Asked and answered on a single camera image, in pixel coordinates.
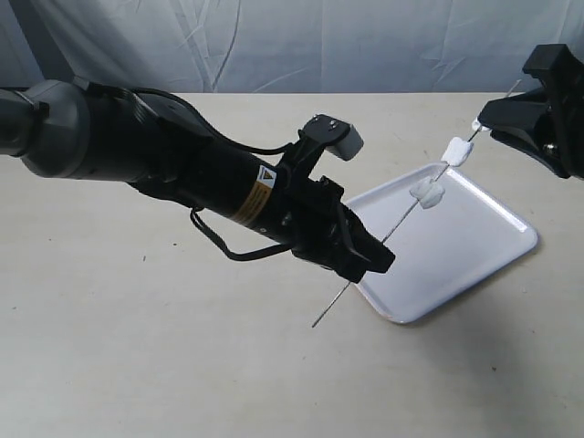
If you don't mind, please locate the white foam piece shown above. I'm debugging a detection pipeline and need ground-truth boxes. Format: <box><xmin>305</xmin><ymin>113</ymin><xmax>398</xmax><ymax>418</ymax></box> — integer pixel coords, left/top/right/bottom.
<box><xmin>410</xmin><ymin>177</ymin><xmax>445</xmax><ymax>210</ymax></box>
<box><xmin>472</xmin><ymin>119</ymin><xmax>490</xmax><ymax>132</ymax></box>
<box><xmin>441</xmin><ymin>137</ymin><xmax>474</xmax><ymax>167</ymax></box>

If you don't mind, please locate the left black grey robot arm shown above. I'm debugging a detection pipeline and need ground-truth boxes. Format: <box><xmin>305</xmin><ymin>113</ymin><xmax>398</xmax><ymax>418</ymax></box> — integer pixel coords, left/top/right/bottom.
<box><xmin>1</xmin><ymin>78</ymin><xmax>395</xmax><ymax>283</ymax></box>

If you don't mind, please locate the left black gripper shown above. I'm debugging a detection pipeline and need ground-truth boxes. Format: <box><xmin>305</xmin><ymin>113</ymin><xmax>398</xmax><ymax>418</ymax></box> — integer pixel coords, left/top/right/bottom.
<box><xmin>259</xmin><ymin>175</ymin><xmax>396</xmax><ymax>283</ymax></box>

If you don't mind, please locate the white rectangular plastic tray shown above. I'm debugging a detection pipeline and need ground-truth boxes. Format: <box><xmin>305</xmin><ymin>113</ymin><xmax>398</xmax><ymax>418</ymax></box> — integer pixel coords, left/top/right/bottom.
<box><xmin>337</xmin><ymin>163</ymin><xmax>539</xmax><ymax>325</ymax></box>

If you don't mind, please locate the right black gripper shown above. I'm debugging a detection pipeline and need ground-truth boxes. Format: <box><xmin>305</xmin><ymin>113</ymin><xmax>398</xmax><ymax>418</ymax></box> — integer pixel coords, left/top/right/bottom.
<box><xmin>478</xmin><ymin>44</ymin><xmax>583</xmax><ymax>179</ymax></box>

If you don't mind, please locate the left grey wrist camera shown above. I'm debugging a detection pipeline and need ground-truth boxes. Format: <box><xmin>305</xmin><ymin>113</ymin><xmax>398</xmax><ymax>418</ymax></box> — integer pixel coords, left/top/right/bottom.
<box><xmin>289</xmin><ymin>114</ymin><xmax>364</xmax><ymax>179</ymax></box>

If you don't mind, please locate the thin metal skewer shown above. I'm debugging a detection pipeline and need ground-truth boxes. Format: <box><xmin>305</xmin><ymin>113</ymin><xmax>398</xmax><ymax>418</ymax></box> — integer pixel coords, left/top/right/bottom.
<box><xmin>310</xmin><ymin>78</ymin><xmax>523</xmax><ymax>329</ymax></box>

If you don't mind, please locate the grey fabric backdrop curtain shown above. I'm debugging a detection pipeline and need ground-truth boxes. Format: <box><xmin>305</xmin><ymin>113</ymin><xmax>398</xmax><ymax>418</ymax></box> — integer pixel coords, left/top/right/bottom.
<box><xmin>1</xmin><ymin>1</ymin><xmax>583</xmax><ymax>93</ymax></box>

